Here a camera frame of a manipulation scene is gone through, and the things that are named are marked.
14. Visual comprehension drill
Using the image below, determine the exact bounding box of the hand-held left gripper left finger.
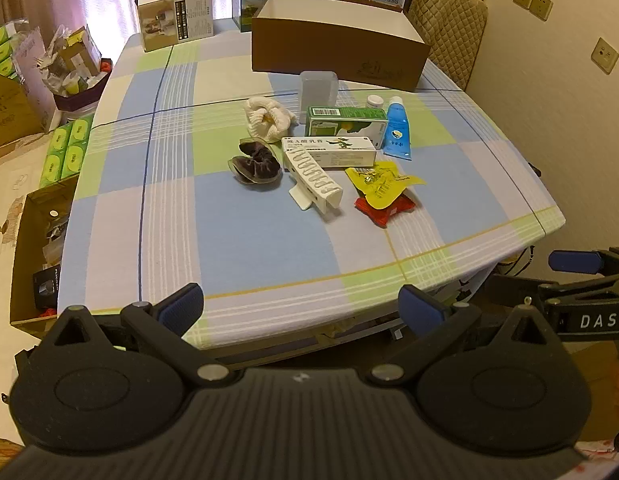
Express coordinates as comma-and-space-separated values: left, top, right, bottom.
42, 282, 235, 391

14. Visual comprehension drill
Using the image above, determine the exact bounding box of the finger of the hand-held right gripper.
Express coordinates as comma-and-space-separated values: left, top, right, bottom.
482, 274, 555, 311
548, 248, 619, 277

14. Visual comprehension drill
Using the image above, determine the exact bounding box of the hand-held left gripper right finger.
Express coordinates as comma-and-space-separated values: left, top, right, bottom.
367, 284, 570, 388

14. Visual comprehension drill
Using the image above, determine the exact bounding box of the red snack packet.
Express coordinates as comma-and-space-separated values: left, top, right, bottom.
354, 192, 417, 229

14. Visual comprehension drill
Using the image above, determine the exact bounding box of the yellow snack packet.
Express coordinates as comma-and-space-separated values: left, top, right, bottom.
344, 162, 426, 210

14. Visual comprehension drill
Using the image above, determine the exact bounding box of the dark velvet scrunchie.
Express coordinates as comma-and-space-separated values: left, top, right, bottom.
228, 136, 285, 187

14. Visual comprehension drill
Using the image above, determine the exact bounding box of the white medicine box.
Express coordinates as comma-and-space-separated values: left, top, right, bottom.
280, 135, 379, 169

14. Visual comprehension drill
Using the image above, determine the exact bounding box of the blue and white tube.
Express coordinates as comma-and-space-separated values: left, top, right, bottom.
382, 96, 414, 162

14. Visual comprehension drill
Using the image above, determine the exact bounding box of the green medicine box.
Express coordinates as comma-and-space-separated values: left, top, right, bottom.
306, 106, 390, 150

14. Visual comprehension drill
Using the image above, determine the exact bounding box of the white sock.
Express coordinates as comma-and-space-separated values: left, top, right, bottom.
242, 96, 298, 142

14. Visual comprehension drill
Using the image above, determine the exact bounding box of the clear plastic container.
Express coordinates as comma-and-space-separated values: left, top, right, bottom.
299, 71, 339, 126

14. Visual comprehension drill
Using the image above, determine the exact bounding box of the brown cardboard box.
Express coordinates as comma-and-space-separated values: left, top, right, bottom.
250, 0, 431, 93

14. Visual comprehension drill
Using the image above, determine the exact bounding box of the small black box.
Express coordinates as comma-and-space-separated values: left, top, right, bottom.
33, 267, 61, 311

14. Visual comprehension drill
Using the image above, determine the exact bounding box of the open cardboard box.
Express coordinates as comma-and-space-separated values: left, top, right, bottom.
9, 175, 80, 338

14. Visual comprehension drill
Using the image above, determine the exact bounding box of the green tissue pack bundle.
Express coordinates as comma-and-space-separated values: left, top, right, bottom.
0, 25, 17, 81
39, 114, 95, 188

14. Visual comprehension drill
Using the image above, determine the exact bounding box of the dark box of clutter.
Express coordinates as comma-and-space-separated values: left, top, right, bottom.
44, 25, 112, 111

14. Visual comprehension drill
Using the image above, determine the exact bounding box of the closed cardboard box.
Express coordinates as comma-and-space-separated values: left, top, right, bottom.
0, 67, 45, 148

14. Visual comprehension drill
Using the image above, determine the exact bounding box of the beige quilted chair cover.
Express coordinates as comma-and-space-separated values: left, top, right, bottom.
407, 0, 489, 92

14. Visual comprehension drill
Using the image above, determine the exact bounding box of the white and beige product box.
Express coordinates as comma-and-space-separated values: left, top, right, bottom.
135, 0, 214, 53

